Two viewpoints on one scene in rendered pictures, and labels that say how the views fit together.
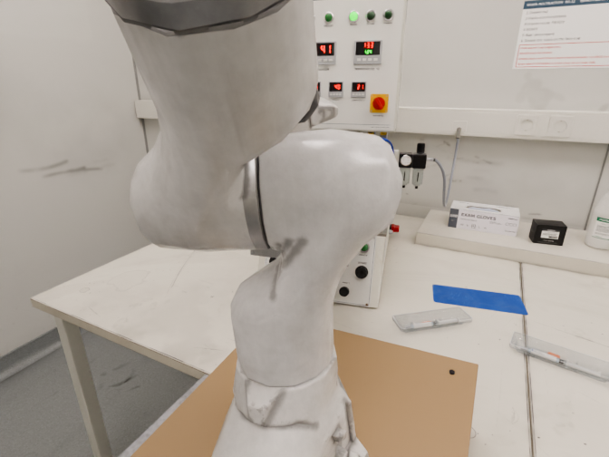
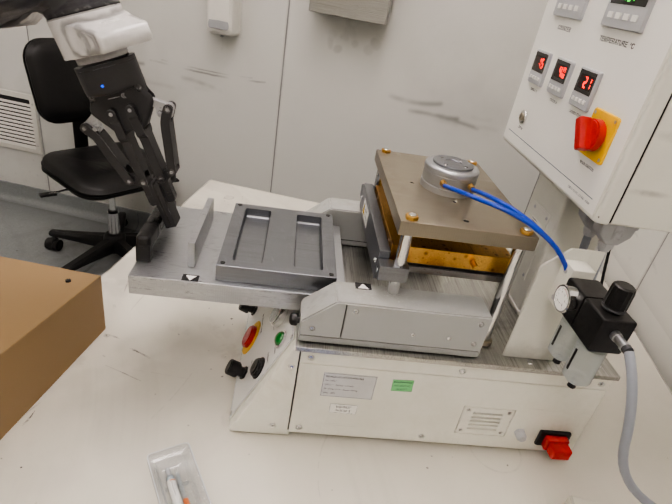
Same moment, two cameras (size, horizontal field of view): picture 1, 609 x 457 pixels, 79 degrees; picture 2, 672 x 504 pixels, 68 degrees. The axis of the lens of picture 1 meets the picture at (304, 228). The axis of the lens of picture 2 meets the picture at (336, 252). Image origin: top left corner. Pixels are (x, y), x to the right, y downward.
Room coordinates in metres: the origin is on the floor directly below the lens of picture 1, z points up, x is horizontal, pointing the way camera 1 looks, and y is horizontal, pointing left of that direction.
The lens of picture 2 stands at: (0.73, -0.68, 1.36)
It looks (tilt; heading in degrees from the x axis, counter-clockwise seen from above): 30 degrees down; 67
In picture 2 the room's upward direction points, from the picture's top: 10 degrees clockwise
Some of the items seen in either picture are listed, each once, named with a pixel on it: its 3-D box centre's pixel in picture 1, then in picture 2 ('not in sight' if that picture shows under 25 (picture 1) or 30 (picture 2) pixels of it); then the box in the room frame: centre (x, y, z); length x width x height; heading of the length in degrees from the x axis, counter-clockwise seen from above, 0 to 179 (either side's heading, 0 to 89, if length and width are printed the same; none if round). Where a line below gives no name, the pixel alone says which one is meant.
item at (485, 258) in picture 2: not in sight; (439, 215); (1.13, -0.10, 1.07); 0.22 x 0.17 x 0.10; 75
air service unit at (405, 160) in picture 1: (410, 166); (581, 324); (1.20, -0.35, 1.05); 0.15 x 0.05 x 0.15; 75
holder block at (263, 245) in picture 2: not in sight; (280, 243); (0.91, -0.04, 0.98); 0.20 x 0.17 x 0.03; 75
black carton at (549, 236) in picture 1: (546, 231); not in sight; (1.17, -0.82, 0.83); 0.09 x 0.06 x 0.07; 73
